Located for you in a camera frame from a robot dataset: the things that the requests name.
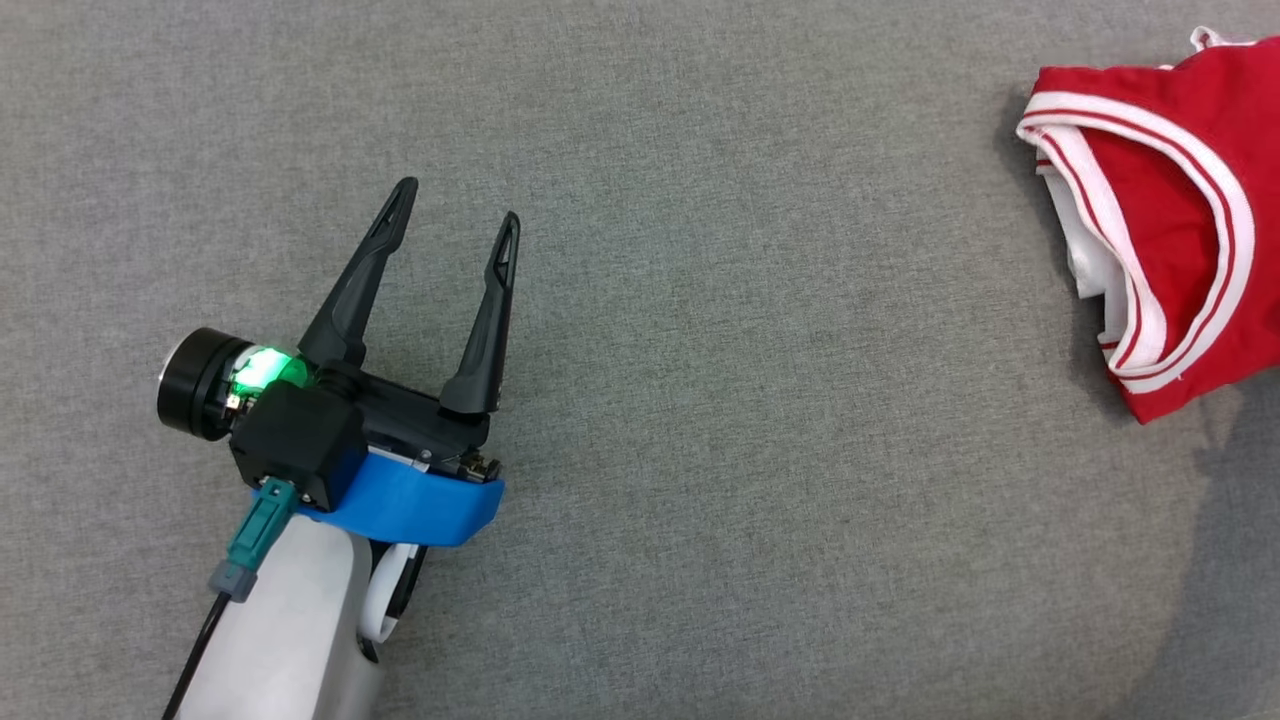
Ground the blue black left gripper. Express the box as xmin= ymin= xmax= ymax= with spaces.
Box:
xmin=157 ymin=177 xmax=522 ymax=549

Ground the red white basketball jersey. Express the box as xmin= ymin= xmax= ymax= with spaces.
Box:
xmin=1015 ymin=27 xmax=1280 ymax=426

